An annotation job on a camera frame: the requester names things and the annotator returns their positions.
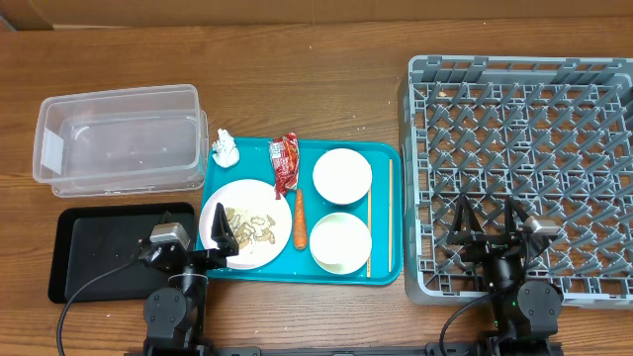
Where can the wooden chopstick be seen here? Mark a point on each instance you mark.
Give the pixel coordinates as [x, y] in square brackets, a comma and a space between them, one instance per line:
[369, 227]
[390, 216]

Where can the orange carrot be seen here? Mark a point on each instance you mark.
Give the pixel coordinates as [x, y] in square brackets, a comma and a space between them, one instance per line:
[300, 234]

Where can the crumpled white tissue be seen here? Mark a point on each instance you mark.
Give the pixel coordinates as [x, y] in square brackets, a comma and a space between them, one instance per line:
[225, 151]

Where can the clear plastic bin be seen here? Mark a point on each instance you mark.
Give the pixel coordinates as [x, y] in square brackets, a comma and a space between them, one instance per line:
[121, 142]

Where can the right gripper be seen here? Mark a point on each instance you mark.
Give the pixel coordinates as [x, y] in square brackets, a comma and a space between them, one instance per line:
[488, 238]

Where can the white plate with peanuts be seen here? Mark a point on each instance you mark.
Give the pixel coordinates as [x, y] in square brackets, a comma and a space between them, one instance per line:
[260, 222]

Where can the black plastic tray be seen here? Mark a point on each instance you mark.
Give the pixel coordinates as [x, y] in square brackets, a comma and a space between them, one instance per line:
[94, 240]

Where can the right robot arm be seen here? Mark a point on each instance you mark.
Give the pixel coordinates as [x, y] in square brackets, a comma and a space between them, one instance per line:
[526, 311]

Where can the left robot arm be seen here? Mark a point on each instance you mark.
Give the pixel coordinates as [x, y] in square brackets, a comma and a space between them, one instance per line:
[175, 314]

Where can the red snack wrapper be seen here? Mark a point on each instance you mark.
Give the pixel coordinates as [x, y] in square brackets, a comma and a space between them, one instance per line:
[285, 158]

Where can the grey dishwasher rack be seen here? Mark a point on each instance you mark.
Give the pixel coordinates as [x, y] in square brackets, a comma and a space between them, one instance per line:
[553, 133]

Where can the white bowl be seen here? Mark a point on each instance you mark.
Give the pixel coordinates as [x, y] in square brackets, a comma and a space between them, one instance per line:
[339, 243]

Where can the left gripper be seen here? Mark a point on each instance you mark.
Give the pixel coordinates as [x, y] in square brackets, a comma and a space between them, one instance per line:
[226, 247]

